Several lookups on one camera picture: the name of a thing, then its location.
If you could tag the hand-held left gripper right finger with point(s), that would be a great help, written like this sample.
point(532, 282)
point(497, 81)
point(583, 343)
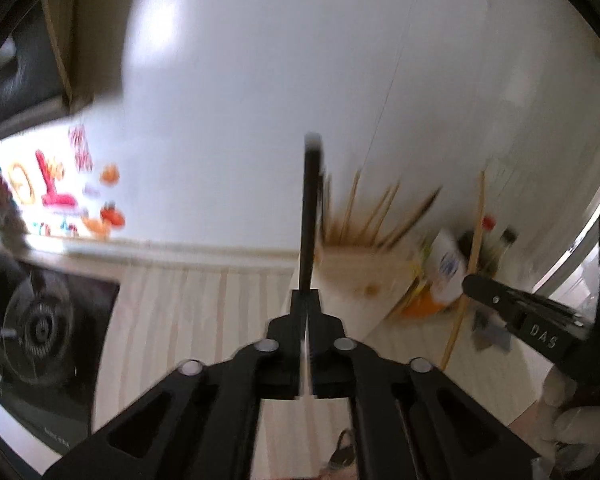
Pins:
point(331, 360)

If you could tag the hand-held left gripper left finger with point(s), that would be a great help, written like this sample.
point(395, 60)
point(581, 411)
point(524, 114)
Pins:
point(286, 360)

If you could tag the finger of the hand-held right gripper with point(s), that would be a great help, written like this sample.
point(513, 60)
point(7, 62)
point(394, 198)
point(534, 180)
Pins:
point(520, 310)

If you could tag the white cylindrical utensil holder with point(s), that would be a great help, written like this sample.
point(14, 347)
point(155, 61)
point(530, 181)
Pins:
point(360, 275)

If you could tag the person's right hand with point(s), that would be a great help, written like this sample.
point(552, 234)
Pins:
point(572, 425)

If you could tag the grey metal tool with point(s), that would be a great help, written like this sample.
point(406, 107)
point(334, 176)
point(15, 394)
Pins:
point(491, 335)

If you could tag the dark bottle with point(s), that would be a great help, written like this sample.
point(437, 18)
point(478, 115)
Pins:
point(506, 246)

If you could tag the striped mat with cat print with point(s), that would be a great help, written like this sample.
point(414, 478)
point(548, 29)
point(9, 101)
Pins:
point(180, 310)

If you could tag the black gas stove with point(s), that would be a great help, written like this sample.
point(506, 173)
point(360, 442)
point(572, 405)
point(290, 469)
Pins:
point(40, 330)

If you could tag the colourful wall sticker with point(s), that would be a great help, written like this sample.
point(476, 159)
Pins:
point(55, 195)

